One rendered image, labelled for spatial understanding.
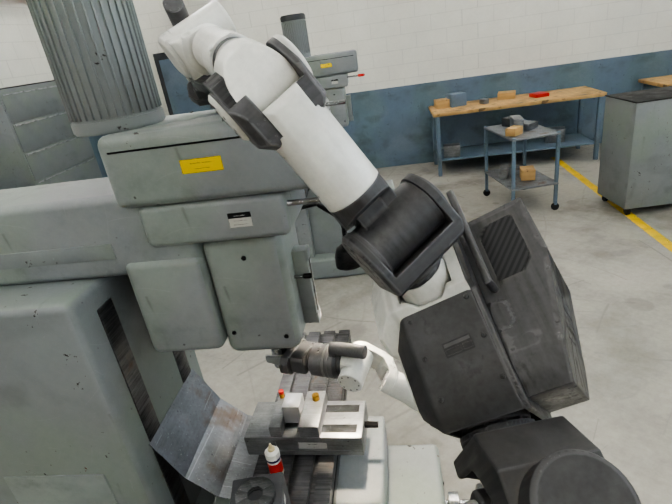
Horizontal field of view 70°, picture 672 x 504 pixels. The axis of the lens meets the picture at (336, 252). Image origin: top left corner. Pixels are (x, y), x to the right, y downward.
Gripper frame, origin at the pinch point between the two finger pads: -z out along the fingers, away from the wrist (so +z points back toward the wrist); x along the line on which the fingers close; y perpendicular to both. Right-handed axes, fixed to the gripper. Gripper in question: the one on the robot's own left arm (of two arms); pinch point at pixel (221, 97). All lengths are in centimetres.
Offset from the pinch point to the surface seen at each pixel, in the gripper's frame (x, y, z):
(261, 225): 3.5, -29.3, -1.8
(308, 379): 5, -74, -74
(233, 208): -1.6, -24.8, -0.7
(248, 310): -4.2, -46.5, -16.4
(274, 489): -5, -87, -11
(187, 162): -8.6, -14.9, 4.5
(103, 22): -19.0, 13.9, 10.5
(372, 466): 20, -98, -47
